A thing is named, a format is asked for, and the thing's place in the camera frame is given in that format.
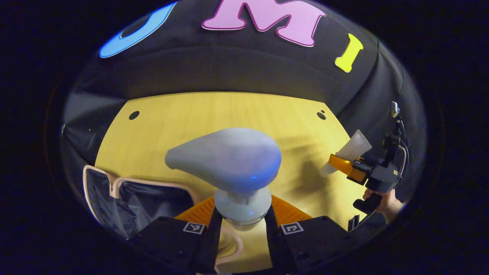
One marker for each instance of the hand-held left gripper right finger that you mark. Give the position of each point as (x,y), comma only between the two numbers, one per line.
(277,244)

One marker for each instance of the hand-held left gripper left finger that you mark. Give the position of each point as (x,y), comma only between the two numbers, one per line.
(212,244)

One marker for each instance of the pink suitcase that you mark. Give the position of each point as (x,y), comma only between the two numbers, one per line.
(153,202)

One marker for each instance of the white pump bottle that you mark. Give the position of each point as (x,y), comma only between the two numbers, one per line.
(229,160)

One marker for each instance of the white squeeze tube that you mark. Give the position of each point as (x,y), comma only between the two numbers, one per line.
(357,145)

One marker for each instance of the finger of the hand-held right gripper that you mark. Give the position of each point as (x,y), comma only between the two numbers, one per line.
(345,166)

